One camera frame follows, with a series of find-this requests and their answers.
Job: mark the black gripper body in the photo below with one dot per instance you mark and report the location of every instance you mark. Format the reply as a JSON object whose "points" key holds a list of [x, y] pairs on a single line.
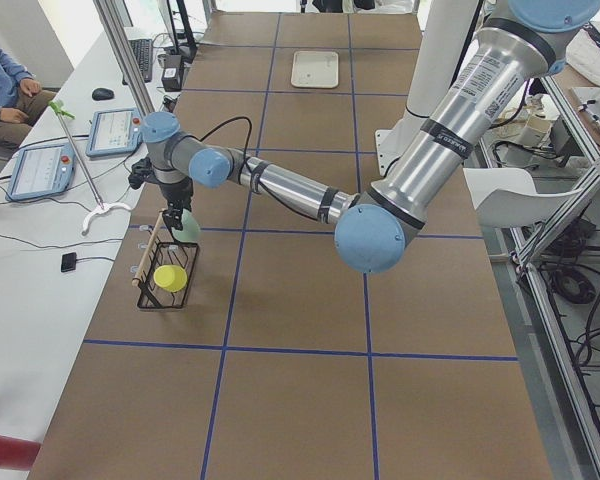
{"points": [[178, 193]]}

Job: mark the light green plastic cup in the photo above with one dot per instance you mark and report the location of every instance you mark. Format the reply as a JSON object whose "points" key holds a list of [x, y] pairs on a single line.
{"points": [[190, 231]]}

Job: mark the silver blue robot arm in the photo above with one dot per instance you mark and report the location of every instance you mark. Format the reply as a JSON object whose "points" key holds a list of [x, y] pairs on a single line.
{"points": [[468, 70]]}

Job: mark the yellow plastic cup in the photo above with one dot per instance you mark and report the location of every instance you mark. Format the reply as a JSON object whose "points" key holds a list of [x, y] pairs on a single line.
{"points": [[172, 278]]}

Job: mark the cream rabbit print tray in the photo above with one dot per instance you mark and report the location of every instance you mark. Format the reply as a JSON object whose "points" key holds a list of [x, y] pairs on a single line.
{"points": [[315, 69]]}

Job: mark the right teach pendant tablet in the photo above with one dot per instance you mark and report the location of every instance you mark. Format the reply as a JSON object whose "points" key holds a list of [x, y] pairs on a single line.
{"points": [[114, 132]]}

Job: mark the teach pendant tablet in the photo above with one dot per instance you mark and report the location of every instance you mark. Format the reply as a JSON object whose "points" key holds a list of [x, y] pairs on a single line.
{"points": [[114, 132], [41, 171]]}

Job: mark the small black box device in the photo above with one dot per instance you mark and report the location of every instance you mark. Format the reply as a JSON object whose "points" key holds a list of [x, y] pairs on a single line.
{"points": [[68, 262]]}

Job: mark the black power adapter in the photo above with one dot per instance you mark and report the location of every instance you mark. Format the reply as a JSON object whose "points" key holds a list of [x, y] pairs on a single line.
{"points": [[172, 73]]}

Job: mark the black computer mouse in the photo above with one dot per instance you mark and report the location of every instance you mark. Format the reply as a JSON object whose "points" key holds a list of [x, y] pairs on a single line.
{"points": [[102, 94]]}

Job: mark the left teach pendant tablet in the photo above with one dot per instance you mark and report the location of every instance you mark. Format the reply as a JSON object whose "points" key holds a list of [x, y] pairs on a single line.
{"points": [[41, 171]]}

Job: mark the black keyboard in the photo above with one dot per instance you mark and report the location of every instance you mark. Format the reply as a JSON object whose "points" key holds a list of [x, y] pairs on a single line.
{"points": [[142, 50]]}

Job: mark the reacher grabber stick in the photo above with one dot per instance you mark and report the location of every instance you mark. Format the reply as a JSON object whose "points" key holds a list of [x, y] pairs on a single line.
{"points": [[102, 208]]}

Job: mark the seated person in blue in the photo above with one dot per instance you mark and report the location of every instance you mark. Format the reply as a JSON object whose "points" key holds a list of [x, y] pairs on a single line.
{"points": [[22, 101]]}

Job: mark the red cylinder object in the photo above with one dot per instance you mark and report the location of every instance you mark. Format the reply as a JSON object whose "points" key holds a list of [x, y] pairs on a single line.
{"points": [[17, 454]]}

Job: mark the white chair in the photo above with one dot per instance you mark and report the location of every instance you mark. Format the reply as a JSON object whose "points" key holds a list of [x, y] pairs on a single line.
{"points": [[507, 197]]}

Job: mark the black wire cup rack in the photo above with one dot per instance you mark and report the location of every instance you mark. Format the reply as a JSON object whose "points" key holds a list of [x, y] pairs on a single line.
{"points": [[164, 253]]}

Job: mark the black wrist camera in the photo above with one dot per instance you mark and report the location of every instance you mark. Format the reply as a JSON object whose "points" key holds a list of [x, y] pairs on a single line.
{"points": [[141, 172]]}

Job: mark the wooden rack handle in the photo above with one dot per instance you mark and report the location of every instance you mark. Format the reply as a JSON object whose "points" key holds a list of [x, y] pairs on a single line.
{"points": [[146, 259]]}

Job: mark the aluminium frame post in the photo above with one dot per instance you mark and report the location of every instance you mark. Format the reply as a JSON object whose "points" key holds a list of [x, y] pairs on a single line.
{"points": [[115, 32]]}

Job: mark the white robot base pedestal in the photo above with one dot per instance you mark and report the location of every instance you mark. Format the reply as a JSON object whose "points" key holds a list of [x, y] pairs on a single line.
{"points": [[448, 33]]}

